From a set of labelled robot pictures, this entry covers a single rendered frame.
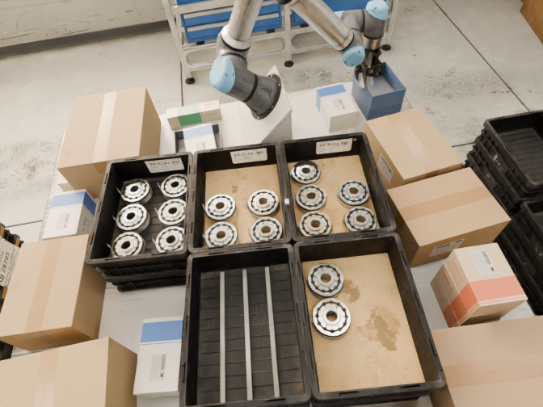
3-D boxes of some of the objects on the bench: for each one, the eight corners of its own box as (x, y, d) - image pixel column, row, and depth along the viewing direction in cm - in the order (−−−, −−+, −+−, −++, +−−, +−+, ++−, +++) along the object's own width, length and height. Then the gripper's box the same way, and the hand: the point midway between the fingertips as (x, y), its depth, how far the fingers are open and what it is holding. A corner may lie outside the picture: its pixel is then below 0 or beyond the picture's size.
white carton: (188, 144, 161) (183, 128, 154) (215, 137, 162) (210, 122, 154) (193, 178, 150) (187, 163, 142) (222, 170, 150) (217, 156, 143)
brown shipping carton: (406, 269, 121) (419, 246, 107) (378, 216, 133) (386, 189, 120) (490, 245, 123) (511, 219, 110) (453, 195, 136) (469, 166, 123)
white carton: (315, 103, 170) (315, 87, 163) (339, 98, 171) (341, 81, 164) (329, 132, 159) (330, 117, 151) (355, 127, 160) (357, 111, 152)
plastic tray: (177, 139, 164) (174, 131, 159) (220, 131, 164) (219, 123, 160) (179, 186, 148) (175, 178, 144) (228, 177, 149) (225, 169, 145)
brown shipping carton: (441, 434, 94) (463, 430, 81) (413, 346, 107) (428, 330, 94) (556, 418, 94) (596, 412, 81) (515, 332, 107) (544, 315, 94)
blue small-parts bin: (351, 94, 172) (352, 81, 166) (380, 87, 173) (384, 74, 167) (367, 122, 161) (369, 109, 155) (399, 115, 162) (402, 102, 156)
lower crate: (133, 198, 146) (120, 179, 136) (208, 190, 146) (200, 170, 136) (117, 294, 123) (101, 279, 114) (205, 284, 123) (196, 270, 113)
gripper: (365, 54, 135) (358, 100, 153) (389, 49, 136) (379, 95, 154) (356, 42, 140) (351, 88, 158) (379, 37, 141) (371, 83, 158)
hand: (362, 85), depth 156 cm, fingers closed
